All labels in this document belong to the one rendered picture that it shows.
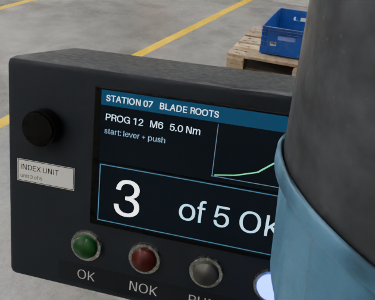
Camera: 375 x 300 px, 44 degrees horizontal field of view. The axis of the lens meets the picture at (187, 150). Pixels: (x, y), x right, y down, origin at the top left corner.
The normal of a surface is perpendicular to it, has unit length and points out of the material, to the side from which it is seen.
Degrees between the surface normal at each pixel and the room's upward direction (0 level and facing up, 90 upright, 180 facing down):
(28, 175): 75
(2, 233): 0
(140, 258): 70
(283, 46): 90
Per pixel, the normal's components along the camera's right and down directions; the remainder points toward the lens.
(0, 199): 0.04, -0.85
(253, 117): -0.23, 0.26
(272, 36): -0.39, 0.48
